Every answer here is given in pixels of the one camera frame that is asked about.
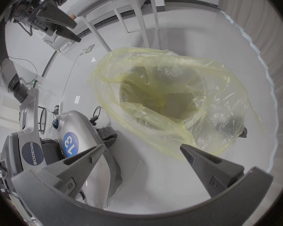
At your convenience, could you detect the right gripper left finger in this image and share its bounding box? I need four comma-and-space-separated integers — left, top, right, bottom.
41, 144, 106, 200

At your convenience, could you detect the white cable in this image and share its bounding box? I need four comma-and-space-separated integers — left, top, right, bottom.
60, 52, 83, 103

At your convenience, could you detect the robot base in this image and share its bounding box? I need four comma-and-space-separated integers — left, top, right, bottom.
0, 87, 123, 211

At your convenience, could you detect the beige curtain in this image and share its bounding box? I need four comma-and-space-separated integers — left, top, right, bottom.
218, 0, 283, 150

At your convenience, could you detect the black plastic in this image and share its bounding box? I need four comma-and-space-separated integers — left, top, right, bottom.
223, 116, 248, 139

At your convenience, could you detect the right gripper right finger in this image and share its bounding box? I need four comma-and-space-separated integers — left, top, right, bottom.
180, 144, 245, 199

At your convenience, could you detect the yellow plastic bag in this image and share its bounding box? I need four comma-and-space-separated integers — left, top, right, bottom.
88, 47, 266, 161

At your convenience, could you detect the black cable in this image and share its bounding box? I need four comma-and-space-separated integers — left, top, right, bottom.
90, 106, 104, 125

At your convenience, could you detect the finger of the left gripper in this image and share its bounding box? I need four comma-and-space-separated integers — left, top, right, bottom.
53, 25, 82, 42
36, 0, 78, 29

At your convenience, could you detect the grey cushioned white chair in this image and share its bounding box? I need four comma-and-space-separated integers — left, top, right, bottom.
72, 0, 166, 54

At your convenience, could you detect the pale grey sofa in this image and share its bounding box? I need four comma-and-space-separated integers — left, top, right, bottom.
41, 0, 104, 55

